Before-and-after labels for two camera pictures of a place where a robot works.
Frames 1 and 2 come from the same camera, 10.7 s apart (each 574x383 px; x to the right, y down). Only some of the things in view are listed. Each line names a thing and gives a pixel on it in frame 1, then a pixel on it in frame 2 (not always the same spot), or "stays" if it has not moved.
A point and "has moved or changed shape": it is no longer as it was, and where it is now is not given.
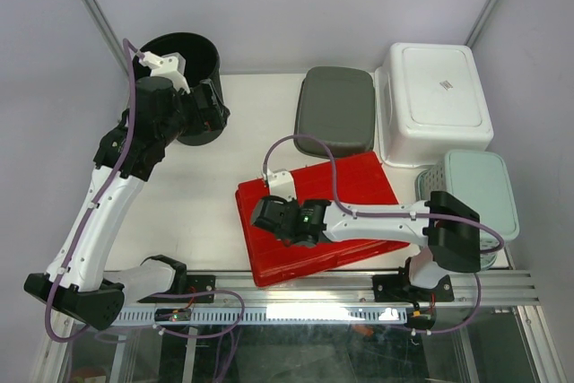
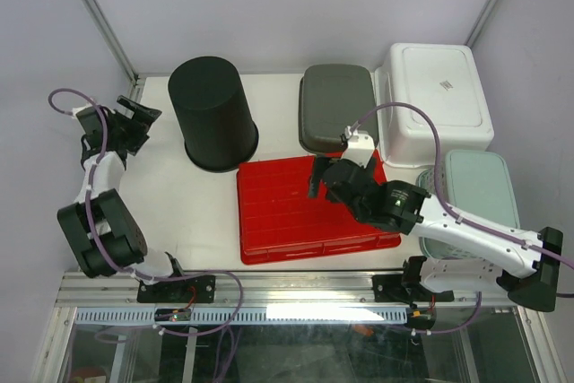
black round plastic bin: (203, 63) to (210, 101)
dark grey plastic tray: (336, 105) stays
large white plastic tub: (430, 100) stays
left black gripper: (212, 117) to (142, 120)
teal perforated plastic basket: (482, 182) stays
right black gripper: (282, 202) to (320, 163)
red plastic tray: (362, 187) has moved or changed shape
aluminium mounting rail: (343, 289) stays
